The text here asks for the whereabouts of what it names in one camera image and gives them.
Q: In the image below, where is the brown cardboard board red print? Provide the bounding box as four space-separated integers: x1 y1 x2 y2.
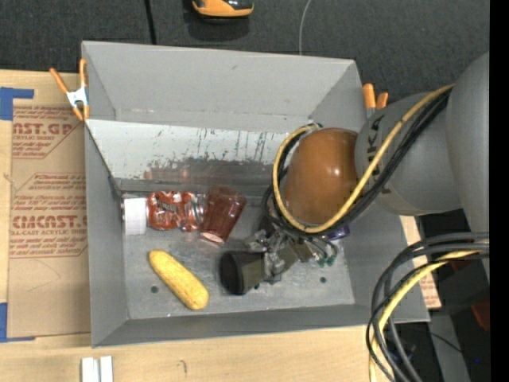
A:
0 68 92 344

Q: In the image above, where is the clear red plastic cup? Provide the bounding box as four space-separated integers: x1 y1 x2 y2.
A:
200 186 248 244

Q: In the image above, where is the grey metal bin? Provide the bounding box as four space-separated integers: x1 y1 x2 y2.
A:
80 41 432 349

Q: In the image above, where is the black cup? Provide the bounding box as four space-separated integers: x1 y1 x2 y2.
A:
219 250 266 296

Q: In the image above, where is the yellow toy corn cob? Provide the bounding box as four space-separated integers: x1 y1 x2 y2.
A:
148 249 210 311

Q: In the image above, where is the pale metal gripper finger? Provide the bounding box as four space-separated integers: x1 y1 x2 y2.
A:
262 251 286 286
245 230 280 253

